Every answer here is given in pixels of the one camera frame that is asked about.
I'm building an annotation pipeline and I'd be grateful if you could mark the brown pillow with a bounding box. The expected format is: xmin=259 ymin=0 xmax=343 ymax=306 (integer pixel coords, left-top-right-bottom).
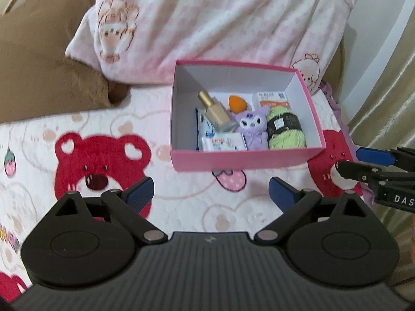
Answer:
xmin=0 ymin=0 xmax=130 ymax=124

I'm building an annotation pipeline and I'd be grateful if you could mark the blue wet wipes pack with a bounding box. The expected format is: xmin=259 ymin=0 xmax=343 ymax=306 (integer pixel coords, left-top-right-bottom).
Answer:
xmin=195 ymin=108 xmax=216 ymax=151

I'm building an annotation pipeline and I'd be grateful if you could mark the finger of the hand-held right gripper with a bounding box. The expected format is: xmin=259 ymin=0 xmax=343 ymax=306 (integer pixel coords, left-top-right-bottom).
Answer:
xmin=355 ymin=147 xmax=398 ymax=167
xmin=336 ymin=160 xmax=378 ymax=184

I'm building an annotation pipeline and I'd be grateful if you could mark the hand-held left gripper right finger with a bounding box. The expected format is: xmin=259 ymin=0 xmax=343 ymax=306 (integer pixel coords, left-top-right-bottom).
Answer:
xmin=254 ymin=177 xmax=371 ymax=243

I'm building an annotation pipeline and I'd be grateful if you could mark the purple plush toy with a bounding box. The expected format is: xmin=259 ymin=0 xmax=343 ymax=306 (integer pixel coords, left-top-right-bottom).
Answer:
xmin=234 ymin=105 xmax=271 ymax=151

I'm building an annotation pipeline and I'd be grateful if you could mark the green yarn ball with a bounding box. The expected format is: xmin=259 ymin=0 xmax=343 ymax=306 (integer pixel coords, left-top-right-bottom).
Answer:
xmin=266 ymin=107 xmax=307 ymax=150

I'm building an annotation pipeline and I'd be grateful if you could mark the beige foundation bottle gold cap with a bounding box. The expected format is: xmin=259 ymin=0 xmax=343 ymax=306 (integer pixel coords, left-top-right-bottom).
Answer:
xmin=198 ymin=91 xmax=237 ymax=133

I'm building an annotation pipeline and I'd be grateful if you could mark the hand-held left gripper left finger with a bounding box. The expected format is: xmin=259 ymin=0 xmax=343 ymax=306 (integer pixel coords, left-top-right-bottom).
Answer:
xmin=54 ymin=176 xmax=168 ymax=243

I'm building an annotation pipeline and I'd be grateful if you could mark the red bear printed blanket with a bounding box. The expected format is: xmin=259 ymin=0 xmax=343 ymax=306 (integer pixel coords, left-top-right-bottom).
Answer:
xmin=0 ymin=84 xmax=377 ymax=302

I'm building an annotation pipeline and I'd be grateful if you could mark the pink cardboard box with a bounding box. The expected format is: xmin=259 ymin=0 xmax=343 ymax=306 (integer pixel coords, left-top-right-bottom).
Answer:
xmin=170 ymin=59 xmax=326 ymax=173

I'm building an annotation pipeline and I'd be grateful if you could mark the small white tissue pack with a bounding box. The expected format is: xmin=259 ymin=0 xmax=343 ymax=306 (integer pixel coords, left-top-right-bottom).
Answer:
xmin=201 ymin=132 xmax=247 ymax=152

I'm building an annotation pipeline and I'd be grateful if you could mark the orange makeup sponge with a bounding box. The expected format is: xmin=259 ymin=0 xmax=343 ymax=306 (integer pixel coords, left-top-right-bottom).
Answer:
xmin=227 ymin=95 xmax=254 ymax=113

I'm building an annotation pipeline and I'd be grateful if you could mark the pink printed pillow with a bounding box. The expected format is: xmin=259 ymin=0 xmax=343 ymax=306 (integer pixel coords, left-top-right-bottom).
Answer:
xmin=65 ymin=0 xmax=357 ymax=94

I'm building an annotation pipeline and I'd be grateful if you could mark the gold curtain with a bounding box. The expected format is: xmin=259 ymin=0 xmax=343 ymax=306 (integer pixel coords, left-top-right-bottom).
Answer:
xmin=347 ymin=16 xmax=415 ymax=289

